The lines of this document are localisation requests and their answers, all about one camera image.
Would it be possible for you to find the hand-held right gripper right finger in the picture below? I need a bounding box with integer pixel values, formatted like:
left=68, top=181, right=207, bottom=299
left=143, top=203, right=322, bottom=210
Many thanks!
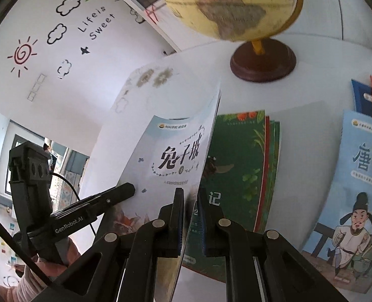
left=198, top=186, right=350, bottom=302

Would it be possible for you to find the yellow globe on wooden base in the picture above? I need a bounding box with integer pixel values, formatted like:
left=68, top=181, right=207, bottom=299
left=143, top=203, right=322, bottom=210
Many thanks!
left=160, top=0, right=303, bottom=84

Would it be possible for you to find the black cloud wall sticker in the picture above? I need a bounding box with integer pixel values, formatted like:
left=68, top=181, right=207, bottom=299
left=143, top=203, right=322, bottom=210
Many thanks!
left=47, top=23, right=67, bottom=44
left=57, top=60, right=72, bottom=79
left=56, top=0, right=81, bottom=16

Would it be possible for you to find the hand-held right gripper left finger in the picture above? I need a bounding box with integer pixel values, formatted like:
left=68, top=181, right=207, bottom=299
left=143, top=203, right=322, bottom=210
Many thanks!
left=24, top=187, right=185, bottom=302

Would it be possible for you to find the olive green insect book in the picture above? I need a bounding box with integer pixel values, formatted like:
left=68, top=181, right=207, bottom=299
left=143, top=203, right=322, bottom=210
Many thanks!
left=181, top=110, right=281, bottom=284

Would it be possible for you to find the window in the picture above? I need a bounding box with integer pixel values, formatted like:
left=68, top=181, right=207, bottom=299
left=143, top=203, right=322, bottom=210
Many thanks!
left=0, top=132, right=90, bottom=214

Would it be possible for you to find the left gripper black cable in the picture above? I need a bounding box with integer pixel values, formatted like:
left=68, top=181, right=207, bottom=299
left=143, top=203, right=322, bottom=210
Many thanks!
left=52, top=172, right=96, bottom=237

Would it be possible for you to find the red sun wall sticker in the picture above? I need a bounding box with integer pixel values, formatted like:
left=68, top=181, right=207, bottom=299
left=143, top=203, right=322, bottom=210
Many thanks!
left=7, top=36, right=38, bottom=79

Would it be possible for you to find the black lettering wall sticker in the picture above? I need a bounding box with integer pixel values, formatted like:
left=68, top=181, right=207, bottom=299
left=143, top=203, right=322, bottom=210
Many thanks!
left=78, top=6, right=115, bottom=41

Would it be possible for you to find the royal blue framed book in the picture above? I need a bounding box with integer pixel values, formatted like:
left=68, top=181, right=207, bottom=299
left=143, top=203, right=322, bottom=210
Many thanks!
left=351, top=79, right=372, bottom=118

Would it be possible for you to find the light blue poetry book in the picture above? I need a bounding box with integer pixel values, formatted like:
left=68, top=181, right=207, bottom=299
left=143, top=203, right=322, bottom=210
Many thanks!
left=301, top=110, right=372, bottom=302

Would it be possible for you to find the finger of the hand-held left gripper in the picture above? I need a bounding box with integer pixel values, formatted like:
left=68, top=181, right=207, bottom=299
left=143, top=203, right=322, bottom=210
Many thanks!
left=52, top=182, right=137, bottom=219

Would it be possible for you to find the pale white rabbit book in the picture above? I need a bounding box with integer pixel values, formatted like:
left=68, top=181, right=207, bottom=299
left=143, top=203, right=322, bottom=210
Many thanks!
left=93, top=59, right=222, bottom=302

